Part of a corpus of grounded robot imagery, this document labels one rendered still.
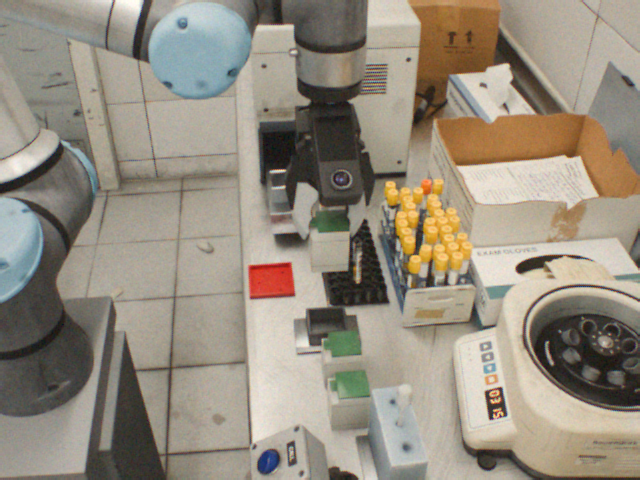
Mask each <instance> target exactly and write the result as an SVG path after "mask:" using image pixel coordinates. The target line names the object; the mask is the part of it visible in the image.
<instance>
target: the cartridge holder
mask: <svg viewBox="0 0 640 480"><path fill-rule="evenodd" d="M344 331H358V335H359V339H360V345H361V337H360V332H359V327H358V320H357V315H346V311H345V305H340V307H324V308H307V309H306V318H294V334H295V346H296V353H299V352H314V351H322V338H328V333H330V332H344Z"/></svg>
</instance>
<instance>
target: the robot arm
mask: <svg viewBox="0 0 640 480"><path fill-rule="evenodd" d="M368 9H369V0H0V17H1V18H4V19H7V20H9V21H12V22H15V23H16V22H18V23H21V24H24V25H27V26H30V27H33V28H36V29H39V30H42V31H45V32H50V33H53V34H56V35H59V36H62V37H65V38H68V39H71V40H74V41H77V42H80V43H83V44H86V45H92V46H95V47H98V48H101V49H104V50H107V51H110V52H113V53H116V54H119V55H123V56H126V57H129V58H132V59H136V60H139V61H143V62H145V63H147V64H150V66H151V69H152V71H153V73H154V75H155V77H156V78H157V80H158V81H159V82H160V83H162V84H163V85H164V86H165V87H166V88H167V89H169V90H170V92H173V93H175V94H176V95H179V96H181V97H184V98H187V99H194V100H203V99H209V98H213V97H217V96H219V95H221V94H223V93H224V92H225V91H227V90H228V89H229V88H230V87H231V85H232V84H234V82H235V81H236V79H237V78H238V76H239V73H240V72H241V70H242V69H243V67H244V66H245V64H246V61H247V59H249V57H250V54H251V48H252V41H253V37H254V34H255V30H256V28H257V25H294V41H295V47H296V48H290V49H289V56H290V57H295V74H296V84H297V91H298V93H299V94H300V95H301V96H302V97H305V98H307V99H309V100H310V102H309V104H308V105H298V106H295V145H296V153H297V155H298V156H295V155H292V156H291V163H290V164H289V166H287V167H286V170H285V176H284V182H285V191H286V195H287V200H288V204H290V208H291V211H292V216H293V220H294V223H295V226H296V230H297V231H298V233H299V234H300V236H301V237H302V239H307V238H308V236H309V235H310V224H309V223H310V221H311V219H312V211H311V208H312V205H313V204H314V203H315V202H316V201H317V196H318V201H320V203H321V205H322V206H324V207H333V206H345V209H346V215H347V218H348V222H349V229H351V231H349V237H353V236H354V235H355V234H356V232H357V231H358V229H359V227H360V225H361V223H362V221H363V218H364V216H366V213H367V209H368V206H369V205H370V201H371V198H372V193H373V190H374V186H375V175H374V171H373V167H372V163H371V161H370V158H371V157H370V153H369V152H364V153H361V151H363V150H364V149H365V144H364V141H362V140H361V139H360V134H361V127H360V124H359V120H358V117H357V113H356V108H355V105H353V103H349V102H348V100H351V99H353V98H356V97H358V96H359V95H360V94H361V92H362V88H363V77H364V76H365V72H366V56H367V25H368ZM1 56H2V55H1V53H0V414H2V415H5V416H13V417H21V416H26V417H31V416H36V415H40V414H43V413H46V412H49V411H51V410H53V409H56V408H58V407H60V406H61V405H63V404H65V402H67V401H68V400H69V399H71V398H72V397H73V396H74V395H76V394H77V393H78V392H79V391H80V390H81V389H82V387H83V386H84V385H85V383H86V382H87V380H88V379H89V377H90V375H91V373H92V370H93V366H94V352H93V349H92V346H91V342H90V339H88V337H87V335H86V334H85V331H84V330H83V329H82V328H81V327H80V326H79V325H78V324H77V323H75V322H74V320H73V319H72V318H71V317H70V316H69V315H68V312H67V311H66V310H65V308H64V304H63V301H62V298H61V295H60V291H59V288H58V284H57V282H56V280H57V276H58V274H59V272H60V270H61V267H62V265H63V263H64V261H65V259H66V258H67V256H68V254H69V252H70V250H71V248H72V245H73V244H75V242H76V240H77V238H78V236H79V234H80V232H81V230H82V228H83V227H84V225H85V224H86V222H87V221H88V219H89V218H90V216H91V214H92V211H93V208H94V202H95V200H96V196H97V178H96V175H95V172H94V169H93V167H92V165H91V163H90V161H89V160H88V159H87V157H86V156H85V155H84V154H83V153H82V152H81V151H80V150H78V149H77V148H76V149H73V148H71V147H70V144H69V143H67V142H64V141H61V140H60V139H59V137H58V136H57V134H56V133H54V132H52V131H49V130H45V129H41V128H40V127H38V125H37V123H36V121H35V119H34V118H33V115H32V114H33V113H32V111H31V110H30V108H29V106H28V104H27V103H26V101H25V99H24V97H23V96H22V94H21V92H20V90H19V88H18V87H17V85H16V83H15V80H14V78H13V76H12V74H11V73H10V71H9V69H8V67H7V65H6V64H5V62H4V60H3V58H2V57H1ZM306 109H309V110H306ZM300 110H304V112H300ZM312 179H314V181H313V180H312Z"/></svg>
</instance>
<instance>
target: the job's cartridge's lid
mask: <svg viewBox="0 0 640 480"><path fill-rule="evenodd" d="M310 225H311V226H317V232H318V233H335V232H349V222H348V218H347V215H346V209H336V210H316V211H315V217H312V219H311V221H310Z"/></svg>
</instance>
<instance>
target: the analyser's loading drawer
mask: <svg viewBox="0 0 640 480"><path fill-rule="evenodd" d="M292 155H295V156H298V155H297V153H283V154H265V155H264V158H265V169H266V179H267V191H268V202H269V213H270V223H271V234H282V233H297V232H298V231H297V230H296V226H295V223H294V220H293V216H292V211H291V208H290V204H288V200H287V195H286V191H285V182H284V176H285V170H286V167H287V166H289V164H290V163H291V156H292Z"/></svg>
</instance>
